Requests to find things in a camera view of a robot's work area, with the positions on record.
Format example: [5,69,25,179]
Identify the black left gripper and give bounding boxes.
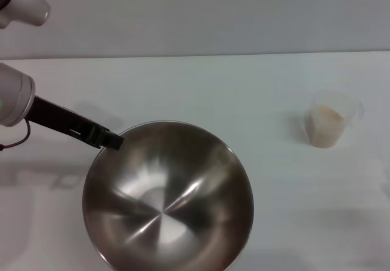
[29,95,124,151]

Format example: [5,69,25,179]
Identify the stainless steel mixing bowl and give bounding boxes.
[81,119,255,271]

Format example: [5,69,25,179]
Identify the white rice grains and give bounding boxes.
[307,106,346,149]

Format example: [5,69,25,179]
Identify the clear plastic measuring cup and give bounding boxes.
[304,90,366,149]

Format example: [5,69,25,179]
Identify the thin red cable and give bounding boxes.
[0,119,32,152]

